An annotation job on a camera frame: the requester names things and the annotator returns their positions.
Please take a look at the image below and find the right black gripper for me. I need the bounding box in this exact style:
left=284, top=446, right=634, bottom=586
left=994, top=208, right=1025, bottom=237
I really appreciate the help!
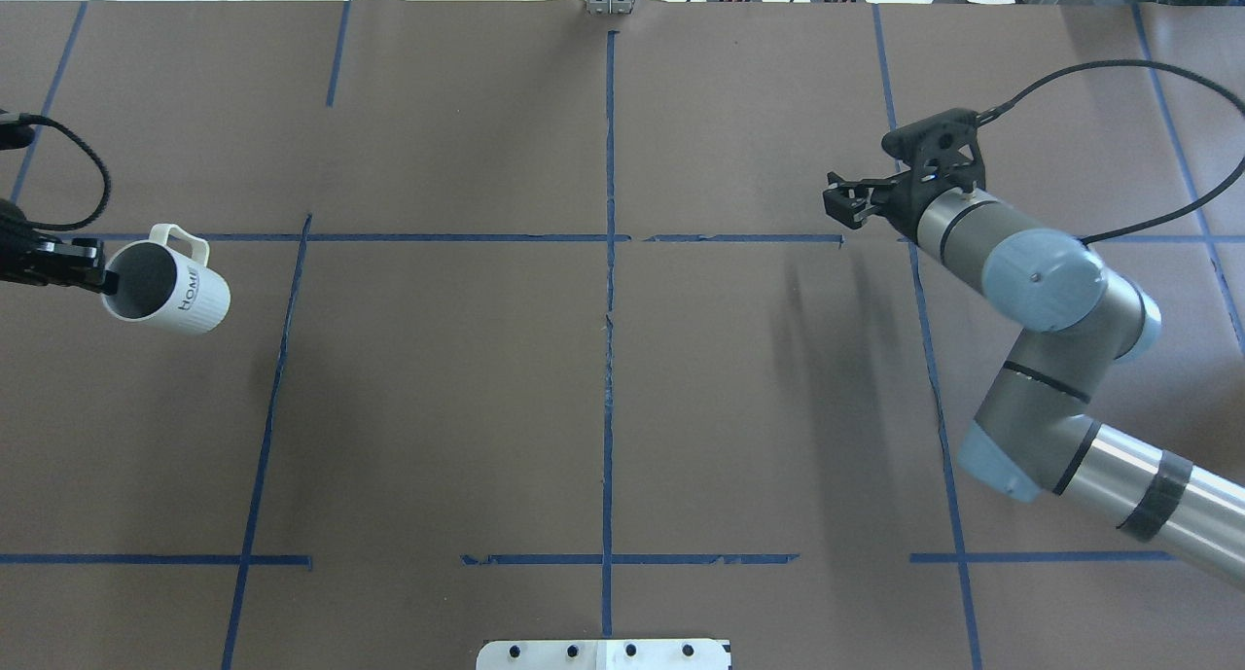
left=822, top=169, right=925, bottom=237

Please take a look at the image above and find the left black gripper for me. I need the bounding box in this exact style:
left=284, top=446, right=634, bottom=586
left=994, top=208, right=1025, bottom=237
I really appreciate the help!
left=1, top=197, right=120, bottom=295

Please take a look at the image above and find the white ribbed HOME mug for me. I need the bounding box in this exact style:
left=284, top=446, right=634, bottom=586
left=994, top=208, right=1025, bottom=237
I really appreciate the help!
left=102, top=223, right=232, bottom=335

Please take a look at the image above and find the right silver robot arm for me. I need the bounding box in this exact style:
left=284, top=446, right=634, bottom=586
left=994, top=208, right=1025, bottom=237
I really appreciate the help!
left=823, top=173, right=1243, bottom=587

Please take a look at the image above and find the brown paper table cover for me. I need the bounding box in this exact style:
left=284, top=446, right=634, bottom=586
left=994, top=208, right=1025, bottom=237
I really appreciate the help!
left=2, top=0, right=1243, bottom=669

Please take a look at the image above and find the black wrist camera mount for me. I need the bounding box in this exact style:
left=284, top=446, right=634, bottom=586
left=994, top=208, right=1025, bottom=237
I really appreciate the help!
left=880, top=108, right=986, bottom=203

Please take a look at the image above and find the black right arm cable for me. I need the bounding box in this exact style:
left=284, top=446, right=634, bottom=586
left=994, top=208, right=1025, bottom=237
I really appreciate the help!
left=976, top=59, right=1245, bottom=248

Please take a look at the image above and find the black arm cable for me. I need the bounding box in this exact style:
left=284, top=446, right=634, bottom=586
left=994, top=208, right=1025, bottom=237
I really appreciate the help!
left=976, top=59, right=1245, bottom=248
left=0, top=111, right=113, bottom=233

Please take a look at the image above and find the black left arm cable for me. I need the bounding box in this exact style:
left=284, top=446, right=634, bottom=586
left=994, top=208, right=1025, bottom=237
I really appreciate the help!
left=0, top=111, right=113, bottom=233

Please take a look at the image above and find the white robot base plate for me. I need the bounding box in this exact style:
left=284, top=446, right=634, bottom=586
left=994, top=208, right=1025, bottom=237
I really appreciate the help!
left=476, top=638, right=735, bottom=669

